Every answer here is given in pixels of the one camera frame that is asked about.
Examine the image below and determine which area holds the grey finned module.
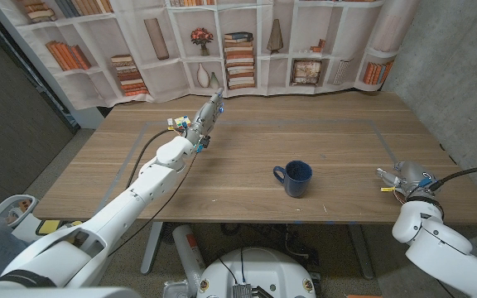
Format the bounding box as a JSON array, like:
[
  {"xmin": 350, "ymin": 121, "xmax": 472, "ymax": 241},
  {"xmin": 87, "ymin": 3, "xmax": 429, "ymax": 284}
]
[{"xmin": 232, "ymin": 282, "xmax": 253, "ymax": 298}]

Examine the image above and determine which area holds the white chair frame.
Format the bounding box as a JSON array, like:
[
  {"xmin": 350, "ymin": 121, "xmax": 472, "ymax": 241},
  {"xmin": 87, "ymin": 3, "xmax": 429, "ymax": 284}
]
[{"xmin": 0, "ymin": 193, "xmax": 43, "ymax": 243}]

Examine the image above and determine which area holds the grey table leg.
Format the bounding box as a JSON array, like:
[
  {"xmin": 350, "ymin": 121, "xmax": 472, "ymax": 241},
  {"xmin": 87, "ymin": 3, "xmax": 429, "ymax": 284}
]
[
  {"xmin": 345, "ymin": 223, "xmax": 375, "ymax": 281},
  {"xmin": 140, "ymin": 222, "xmax": 165, "ymax": 276}
]

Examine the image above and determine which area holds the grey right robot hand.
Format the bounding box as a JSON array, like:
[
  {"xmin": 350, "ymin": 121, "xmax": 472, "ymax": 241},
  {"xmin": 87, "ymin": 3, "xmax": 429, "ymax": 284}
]
[{"xmin": 381, "ymin": 160, "xmax": 438, "ymax": 199}]

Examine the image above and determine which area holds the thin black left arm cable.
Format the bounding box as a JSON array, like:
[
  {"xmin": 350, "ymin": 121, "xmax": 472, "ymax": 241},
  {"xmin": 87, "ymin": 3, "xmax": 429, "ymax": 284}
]
[{"xmin": 107, "ymin": 151, "xmax": 200, "ymax": 258}]

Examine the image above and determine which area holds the dark blue mug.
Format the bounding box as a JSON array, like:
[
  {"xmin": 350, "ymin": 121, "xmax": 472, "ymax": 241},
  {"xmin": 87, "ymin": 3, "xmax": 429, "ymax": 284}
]
[{"xmin": 272, "ymin": 160, "xmax": 314, "ymax": 199}]

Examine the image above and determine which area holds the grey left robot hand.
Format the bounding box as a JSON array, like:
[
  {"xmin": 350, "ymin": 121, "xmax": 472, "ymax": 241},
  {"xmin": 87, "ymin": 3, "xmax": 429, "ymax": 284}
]
[{"xmin": 185, "ymin": 87, "xmax": 225, "ymax": 146}]

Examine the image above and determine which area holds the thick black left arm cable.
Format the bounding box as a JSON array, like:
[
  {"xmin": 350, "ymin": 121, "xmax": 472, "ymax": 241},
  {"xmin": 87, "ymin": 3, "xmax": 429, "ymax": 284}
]
[{"xmin": 125, "ymin": 127, "xmax": 184, "ymax": 190}]

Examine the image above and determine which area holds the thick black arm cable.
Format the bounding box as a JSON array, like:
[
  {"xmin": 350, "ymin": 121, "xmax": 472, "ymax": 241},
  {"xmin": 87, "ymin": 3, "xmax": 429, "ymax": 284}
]
[
  {"xmin": 428, "ymin": 163, "xmax": 477, "ymax": 191},
  {"xmin": 125, "ymin": 127, "xmax": 184, "ymax": 190}
]

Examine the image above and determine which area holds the white cylinder with orange label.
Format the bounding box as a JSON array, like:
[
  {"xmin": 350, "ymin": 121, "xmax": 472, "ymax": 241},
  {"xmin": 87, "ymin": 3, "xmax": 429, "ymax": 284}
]
[{"xmin": 171, "ymin": 224, "xmax": 206, "ymax": 297}]

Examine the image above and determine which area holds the printed bookshelf backdrop cloth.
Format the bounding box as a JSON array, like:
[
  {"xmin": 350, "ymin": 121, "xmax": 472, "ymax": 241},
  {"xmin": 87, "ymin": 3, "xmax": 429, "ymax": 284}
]
[{"xmin": 0, "ymin": 0, "xmax": 422, "ymax": 111}]

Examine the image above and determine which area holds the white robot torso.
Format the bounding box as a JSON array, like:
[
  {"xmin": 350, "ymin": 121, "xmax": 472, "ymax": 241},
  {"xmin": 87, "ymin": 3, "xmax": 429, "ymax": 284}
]
[{"xmin": 196, "ymin": 247, "xmax": 317, "ymax": 298}]

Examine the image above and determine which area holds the yellow flat object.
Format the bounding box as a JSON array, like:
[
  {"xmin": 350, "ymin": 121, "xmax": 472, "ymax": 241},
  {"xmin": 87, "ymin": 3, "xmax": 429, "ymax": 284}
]
[{"xmin": 35, "ymin": 219, "xmax": 62, "ymax": 236}]

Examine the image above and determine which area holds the silver foil tray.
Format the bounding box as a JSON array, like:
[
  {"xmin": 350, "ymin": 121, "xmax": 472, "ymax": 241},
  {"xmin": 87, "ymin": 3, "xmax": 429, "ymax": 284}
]
[{"xmin": 163, "ymin": 280, "xmax": 190, "ymax": 298}]

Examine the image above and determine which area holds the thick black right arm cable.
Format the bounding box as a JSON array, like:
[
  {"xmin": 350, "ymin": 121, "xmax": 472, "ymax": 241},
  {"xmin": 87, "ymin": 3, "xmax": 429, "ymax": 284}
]
[{"xmin": 428, "ymin": 163, "xmax": 477, "ymax": 191}]

